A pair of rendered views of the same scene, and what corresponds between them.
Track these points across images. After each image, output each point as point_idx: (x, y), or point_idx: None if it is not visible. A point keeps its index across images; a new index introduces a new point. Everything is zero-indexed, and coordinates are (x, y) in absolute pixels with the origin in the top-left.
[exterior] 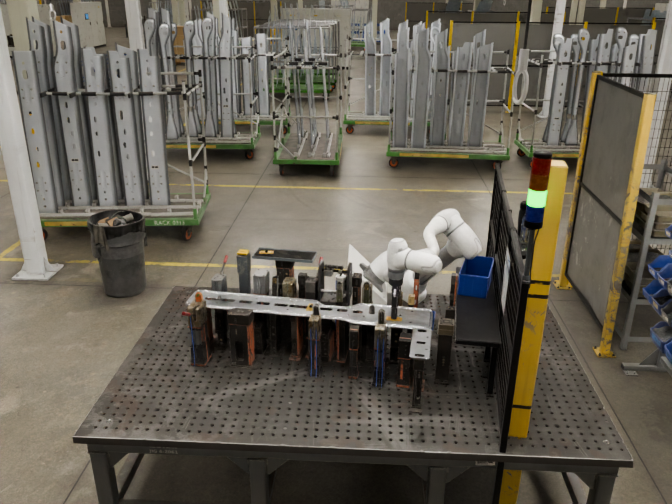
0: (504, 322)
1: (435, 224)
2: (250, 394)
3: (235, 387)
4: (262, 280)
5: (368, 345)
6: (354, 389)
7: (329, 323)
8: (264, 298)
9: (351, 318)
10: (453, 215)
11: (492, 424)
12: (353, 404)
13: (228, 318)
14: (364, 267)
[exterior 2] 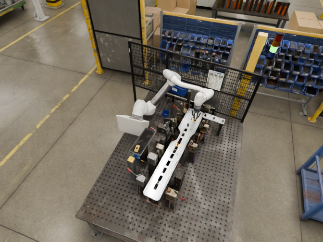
0: (221, 92)
1: (178, 79)
2: (203, 187)
3: (196, 193)
4: (157, 157)
5: None
6: (204, 150)
7: None
8: (163, 161)
9: (191, 133)
10: (171, 71)
11: (229, 119)
12: (214, 152)
13: (181, 180)
14: (136, 117)
